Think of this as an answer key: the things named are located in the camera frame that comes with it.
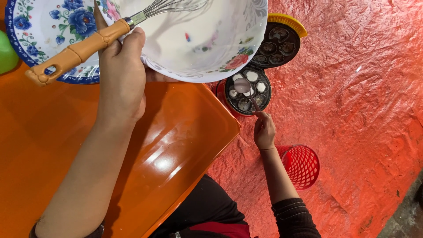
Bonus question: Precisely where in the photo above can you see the person's right hand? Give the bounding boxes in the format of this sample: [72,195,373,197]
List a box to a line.
[253,111,277,151]

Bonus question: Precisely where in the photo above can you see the person's left hand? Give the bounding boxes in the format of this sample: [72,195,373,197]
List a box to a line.
[94,2,179,124]

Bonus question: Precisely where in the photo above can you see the metal spoon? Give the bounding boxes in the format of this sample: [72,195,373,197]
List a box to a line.
[234,78,262,113]

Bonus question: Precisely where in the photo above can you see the white floral plastic bowl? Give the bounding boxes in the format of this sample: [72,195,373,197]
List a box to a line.
[96,0,268,83]

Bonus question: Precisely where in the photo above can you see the wire whisk with tan handle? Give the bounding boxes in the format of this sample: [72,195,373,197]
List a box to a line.
[25,0,212,87]

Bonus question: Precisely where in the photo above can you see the red plastic mesh basket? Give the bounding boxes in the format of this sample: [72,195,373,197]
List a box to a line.
[276,144,321,191]

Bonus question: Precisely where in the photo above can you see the mini cake maker appliance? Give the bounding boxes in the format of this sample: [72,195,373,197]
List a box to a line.
[215,13,308,118]

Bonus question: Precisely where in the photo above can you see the red tarpaulin sheet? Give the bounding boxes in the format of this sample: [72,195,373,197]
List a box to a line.
[204,0,423,238]

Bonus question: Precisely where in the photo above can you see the person's black trousers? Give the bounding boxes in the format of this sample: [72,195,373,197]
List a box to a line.
[149,174,256,238]

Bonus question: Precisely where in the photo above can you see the person's red garment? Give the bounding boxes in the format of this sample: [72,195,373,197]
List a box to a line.
[188,221,252,238]

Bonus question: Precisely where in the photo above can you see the blue floral plate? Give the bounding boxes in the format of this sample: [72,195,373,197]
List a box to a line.
[5,0,102,85]

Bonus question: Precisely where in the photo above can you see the green round plastic object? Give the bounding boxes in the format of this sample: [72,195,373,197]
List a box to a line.
[0,30,20,75]

